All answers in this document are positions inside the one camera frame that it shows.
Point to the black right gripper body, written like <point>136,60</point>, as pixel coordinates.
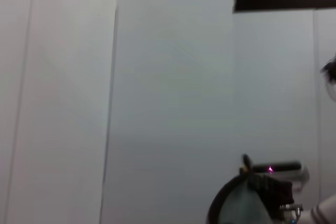
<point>275,195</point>

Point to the gray yellow towel black trim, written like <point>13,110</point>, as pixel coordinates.
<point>241,203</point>

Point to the person head dark hair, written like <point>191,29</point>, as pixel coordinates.
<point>330,72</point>

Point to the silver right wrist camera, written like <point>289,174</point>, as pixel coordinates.
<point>286,170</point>

